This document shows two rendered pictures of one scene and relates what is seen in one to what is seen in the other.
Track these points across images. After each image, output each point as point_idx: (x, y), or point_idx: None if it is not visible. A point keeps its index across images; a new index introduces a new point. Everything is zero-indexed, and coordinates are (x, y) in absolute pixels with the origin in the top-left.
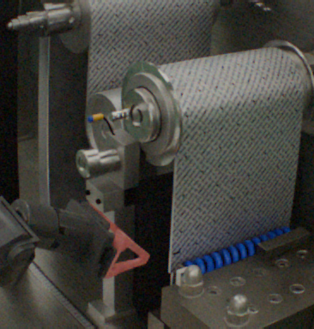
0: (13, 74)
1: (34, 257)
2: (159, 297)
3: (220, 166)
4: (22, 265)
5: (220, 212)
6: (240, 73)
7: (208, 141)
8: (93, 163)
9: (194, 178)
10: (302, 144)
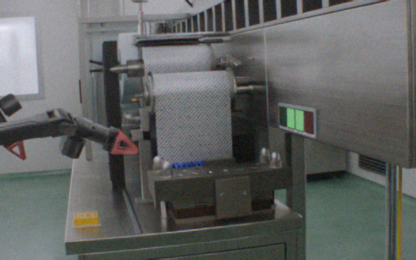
0: (117, 96)
1: (83, 143)
2: None
3: (180, 118)
4: (76, 144)
5: (183, 141)
6: (192, 76)
7: (171, 104)
8: (126, 115)
9: (166, 120)
10: (252, 128)
